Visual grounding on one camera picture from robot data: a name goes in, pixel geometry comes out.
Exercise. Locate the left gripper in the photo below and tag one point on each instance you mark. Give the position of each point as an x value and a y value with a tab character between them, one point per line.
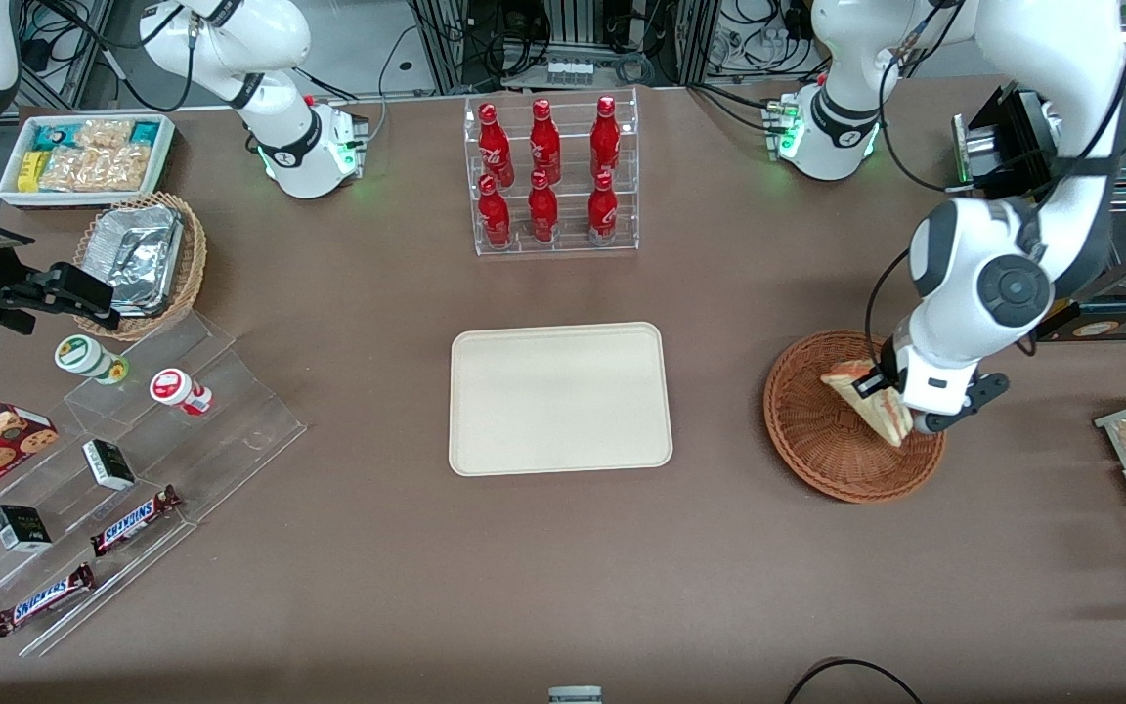
887	377

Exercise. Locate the triangular sandwich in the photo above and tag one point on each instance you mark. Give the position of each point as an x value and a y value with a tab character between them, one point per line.
842	379

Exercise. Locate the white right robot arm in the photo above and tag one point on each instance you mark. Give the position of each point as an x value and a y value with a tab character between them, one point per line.
270	39

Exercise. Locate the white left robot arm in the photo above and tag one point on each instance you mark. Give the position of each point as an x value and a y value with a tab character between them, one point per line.
1042	59

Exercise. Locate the round brown wicker basket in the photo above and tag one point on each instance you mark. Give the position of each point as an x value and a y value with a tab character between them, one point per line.
817	460

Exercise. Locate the light tan wicker basket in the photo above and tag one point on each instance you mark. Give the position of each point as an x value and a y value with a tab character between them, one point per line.
194	264

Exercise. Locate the cream rectangular tray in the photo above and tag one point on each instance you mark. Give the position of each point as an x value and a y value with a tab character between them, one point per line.
524	430

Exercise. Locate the green lid yogurt cup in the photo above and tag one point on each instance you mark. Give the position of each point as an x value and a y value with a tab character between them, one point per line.
84	355

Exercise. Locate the aluminium foil container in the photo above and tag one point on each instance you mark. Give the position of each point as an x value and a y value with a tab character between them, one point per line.
133	254

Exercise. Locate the yellow snack packet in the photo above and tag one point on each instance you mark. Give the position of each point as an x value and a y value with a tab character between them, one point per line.
30	171

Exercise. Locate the large clear cracker bag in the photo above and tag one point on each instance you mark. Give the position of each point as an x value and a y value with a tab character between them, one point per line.
94	168

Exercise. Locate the red lid yogurt cup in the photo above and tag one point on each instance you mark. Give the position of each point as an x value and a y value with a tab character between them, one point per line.
172	387

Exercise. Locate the teal snack packet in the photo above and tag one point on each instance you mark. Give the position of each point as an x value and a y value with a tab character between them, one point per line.
55	136
145	132

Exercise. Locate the small black box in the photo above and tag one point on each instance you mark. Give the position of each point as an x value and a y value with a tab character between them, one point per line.
21	528
108	464

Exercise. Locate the small clear cracker bag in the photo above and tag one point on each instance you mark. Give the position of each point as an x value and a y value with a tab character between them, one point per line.
104	133

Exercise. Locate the white rectangular snack bin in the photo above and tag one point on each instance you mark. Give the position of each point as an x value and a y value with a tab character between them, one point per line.
165	156

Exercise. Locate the clear acrylic stepped display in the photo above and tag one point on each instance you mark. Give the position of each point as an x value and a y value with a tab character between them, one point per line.
231	430

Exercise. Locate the Snickers chocolate bar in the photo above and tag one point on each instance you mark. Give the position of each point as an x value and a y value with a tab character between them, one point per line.
43	599
133	521

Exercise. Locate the red cola bottle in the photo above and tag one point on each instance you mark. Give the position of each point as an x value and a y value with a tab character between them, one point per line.
543	213
605	142
495	147
495	217
603	213
544	145

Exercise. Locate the clear acrylic bottle rack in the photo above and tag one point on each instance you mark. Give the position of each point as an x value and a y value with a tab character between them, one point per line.
573	244

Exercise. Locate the small grey object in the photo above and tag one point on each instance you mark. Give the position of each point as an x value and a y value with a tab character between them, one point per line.
575	696

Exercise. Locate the white power strip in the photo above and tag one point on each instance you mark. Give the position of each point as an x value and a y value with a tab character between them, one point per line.
569	71

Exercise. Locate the aluminium frame equipment rack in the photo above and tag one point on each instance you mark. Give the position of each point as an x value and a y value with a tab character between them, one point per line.
446	49

